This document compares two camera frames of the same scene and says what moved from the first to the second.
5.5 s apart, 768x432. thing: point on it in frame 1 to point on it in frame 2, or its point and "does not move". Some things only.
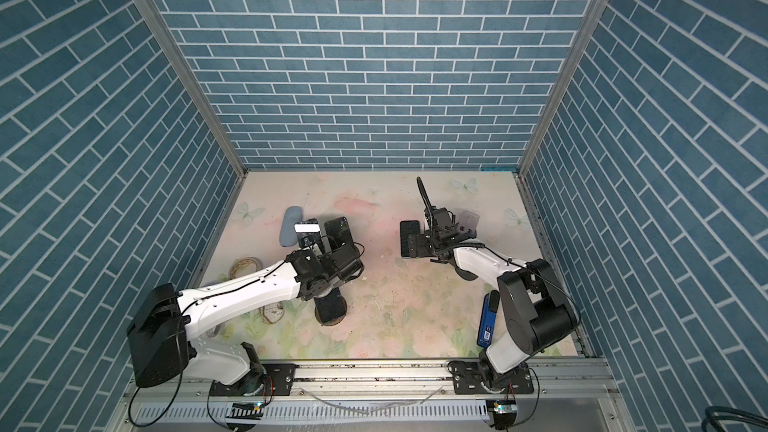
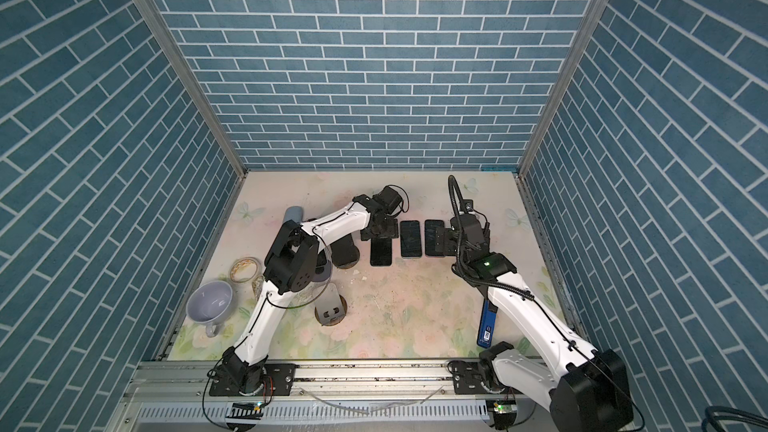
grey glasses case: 291,215 does not move
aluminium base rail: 569,396 does not move
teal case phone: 407,227 does not move
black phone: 330,305 to 381,252
